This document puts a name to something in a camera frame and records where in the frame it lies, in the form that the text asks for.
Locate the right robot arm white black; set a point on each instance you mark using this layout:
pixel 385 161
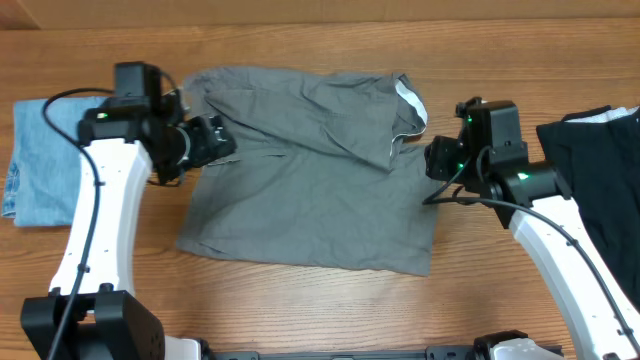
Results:
pixel 534 202

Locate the folded blue denim garment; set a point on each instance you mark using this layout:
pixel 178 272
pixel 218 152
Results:
pixel 43 179

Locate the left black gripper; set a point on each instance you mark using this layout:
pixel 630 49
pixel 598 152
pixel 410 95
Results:
pixel 208 150

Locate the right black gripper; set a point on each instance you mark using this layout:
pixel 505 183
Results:
pixel 435 157

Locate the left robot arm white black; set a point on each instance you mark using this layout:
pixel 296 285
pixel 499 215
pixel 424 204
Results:
pixel 91 311

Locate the black garment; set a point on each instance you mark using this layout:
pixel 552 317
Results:
pixel 597 153

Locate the grey shorts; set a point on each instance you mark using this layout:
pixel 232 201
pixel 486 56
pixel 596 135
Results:
pixel 327 171

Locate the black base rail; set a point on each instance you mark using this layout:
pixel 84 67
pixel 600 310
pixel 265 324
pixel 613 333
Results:
pixel 510 344

